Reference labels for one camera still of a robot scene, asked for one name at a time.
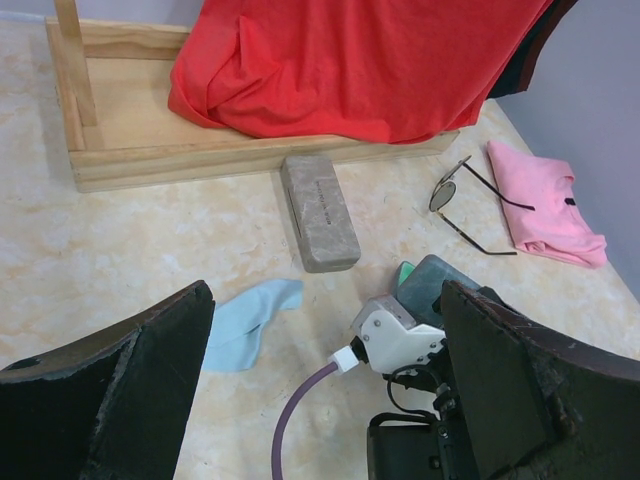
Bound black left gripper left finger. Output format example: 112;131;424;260
1;280;215;479

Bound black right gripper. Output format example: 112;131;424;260
367;367;480;479

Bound thin metal frame sunglasses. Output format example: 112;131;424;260
427;155;536;257

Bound folded pink t-shirt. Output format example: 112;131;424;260
486;140;607;269

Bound wooden clothes rack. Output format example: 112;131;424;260
45;1;459;192

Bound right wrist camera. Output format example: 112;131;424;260
351;295;445;375

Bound black maroon-trimmed tank top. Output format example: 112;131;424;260
488;0;577;99

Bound grey glasses case green lining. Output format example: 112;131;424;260
280;155;361;273

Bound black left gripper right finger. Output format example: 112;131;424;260
441;281;639;479

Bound blue-grey glasses case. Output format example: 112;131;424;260
391;254;480;330

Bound light blue cleaning cloth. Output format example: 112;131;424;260
202;279;304;373

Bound red tank top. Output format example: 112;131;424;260
168;1;548;144

